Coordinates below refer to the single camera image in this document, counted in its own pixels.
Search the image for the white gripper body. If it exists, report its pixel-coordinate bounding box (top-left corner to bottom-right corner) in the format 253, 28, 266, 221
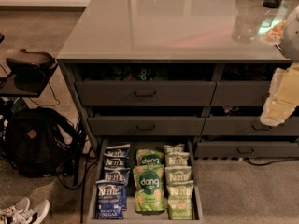
268, 63, 299, 114

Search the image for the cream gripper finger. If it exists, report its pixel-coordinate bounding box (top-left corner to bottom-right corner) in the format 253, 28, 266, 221
260, 100, 295, 127

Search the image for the green dang chip bag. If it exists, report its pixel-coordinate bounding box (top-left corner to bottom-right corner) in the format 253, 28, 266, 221
136, 149, 164, 166
133, 164, 165, 212

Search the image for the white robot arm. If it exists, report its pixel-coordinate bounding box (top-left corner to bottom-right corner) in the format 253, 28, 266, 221
260, 6, 299, 127

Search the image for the top right grey drawer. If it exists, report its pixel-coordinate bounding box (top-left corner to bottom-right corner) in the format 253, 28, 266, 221
211, 63, 289, 106

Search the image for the grey drawer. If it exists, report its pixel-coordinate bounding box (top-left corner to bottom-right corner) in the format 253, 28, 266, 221
211, 63, 289, 106
74, 63, 217, 107
202, 106, 299, 136
88, 107, 205, 136
194, 140, 299, 158

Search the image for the bottom right grey drawer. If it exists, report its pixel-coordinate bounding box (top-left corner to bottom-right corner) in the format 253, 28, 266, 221
194, 140, 299, 158

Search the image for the middle right grey drawer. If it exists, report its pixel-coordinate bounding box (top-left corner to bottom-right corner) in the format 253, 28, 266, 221
202, 106, 299, 136

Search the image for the grey drawer cabinet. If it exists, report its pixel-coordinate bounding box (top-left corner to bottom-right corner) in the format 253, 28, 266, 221
58, 0, 298, 157

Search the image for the rear green Kettle chip bag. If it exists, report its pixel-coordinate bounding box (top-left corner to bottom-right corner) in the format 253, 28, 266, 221
163, 144, 185, 154

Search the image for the green kettle chip bag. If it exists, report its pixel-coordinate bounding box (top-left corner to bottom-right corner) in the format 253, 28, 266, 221
166, 180, 194, 220
165, 152, 190, 167
164, 166, 192, 184
163, 144, 185, 154

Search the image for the front green Kettle chip bag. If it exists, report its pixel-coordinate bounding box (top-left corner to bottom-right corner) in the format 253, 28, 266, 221
166, 180, 194, 220

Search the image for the open bottom left drawer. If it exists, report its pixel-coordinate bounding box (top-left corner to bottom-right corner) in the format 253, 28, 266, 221
86, 137, 204, 224

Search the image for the rear blue Kettle chip bag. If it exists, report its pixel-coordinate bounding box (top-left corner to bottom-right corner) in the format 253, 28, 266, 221
106, 144, 131, 157

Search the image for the blue kettle chip bag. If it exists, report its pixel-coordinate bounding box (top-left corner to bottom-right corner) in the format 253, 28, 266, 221
106, 144, 131, 157
96, 180, 123, 219
104, 167, 130, 210
104, 154, 129, 168

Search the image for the top left grey drawer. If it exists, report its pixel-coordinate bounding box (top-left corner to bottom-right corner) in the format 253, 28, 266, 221
74, 63, 217, 107

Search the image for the middle left grey drawer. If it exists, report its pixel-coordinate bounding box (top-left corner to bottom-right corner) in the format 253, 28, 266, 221
88, 107, 205, 136

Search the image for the front blue Kettle chip bag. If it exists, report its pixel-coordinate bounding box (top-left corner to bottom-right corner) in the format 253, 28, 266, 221
96, 180, 123, 219

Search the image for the black white marker tag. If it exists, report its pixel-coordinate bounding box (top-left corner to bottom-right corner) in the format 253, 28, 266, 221
260, 20, 286, 46

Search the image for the black backpack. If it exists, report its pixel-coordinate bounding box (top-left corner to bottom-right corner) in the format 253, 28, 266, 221
5, 107, 76, 177

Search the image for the black device on side table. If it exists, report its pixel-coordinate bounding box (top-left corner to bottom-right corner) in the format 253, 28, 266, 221
6, 49, 55, 77

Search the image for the grey white sneaker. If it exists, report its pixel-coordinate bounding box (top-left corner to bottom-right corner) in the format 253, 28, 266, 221
0, 197, 31, 224
10, 200, 50, 224

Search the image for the black floor cable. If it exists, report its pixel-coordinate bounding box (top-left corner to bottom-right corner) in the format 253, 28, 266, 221
243, 157, 299, 167

